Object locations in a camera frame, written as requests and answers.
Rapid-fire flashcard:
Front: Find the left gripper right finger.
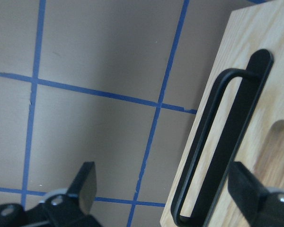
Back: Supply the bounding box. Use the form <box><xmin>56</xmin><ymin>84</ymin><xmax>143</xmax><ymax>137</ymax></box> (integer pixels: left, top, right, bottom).
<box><xmin>228</xmin><ymin>162</ymin><xmax>284</xmax><ymax>227</ymax></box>

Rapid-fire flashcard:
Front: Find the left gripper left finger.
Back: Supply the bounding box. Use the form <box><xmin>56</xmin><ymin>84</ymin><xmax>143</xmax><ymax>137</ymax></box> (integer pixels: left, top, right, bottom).
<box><xmin>40</xmin><ymin>162</ymin><xmax>97</xmax><ymax>227</ymax></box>

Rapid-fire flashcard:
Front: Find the wooden drawer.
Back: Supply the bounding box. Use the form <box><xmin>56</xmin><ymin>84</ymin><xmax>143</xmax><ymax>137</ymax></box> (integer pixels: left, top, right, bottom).
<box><xmin>160</xmin><ymin>0</ymin><xmax>284</xmax><ymax>227</ymax></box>

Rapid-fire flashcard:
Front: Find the black metal drawer handle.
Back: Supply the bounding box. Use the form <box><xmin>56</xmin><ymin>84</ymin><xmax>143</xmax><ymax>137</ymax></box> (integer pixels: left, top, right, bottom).
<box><xmin>170</xmin><ymin>49</ymin><xmax>275</xmax><ymax>227</ymax></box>

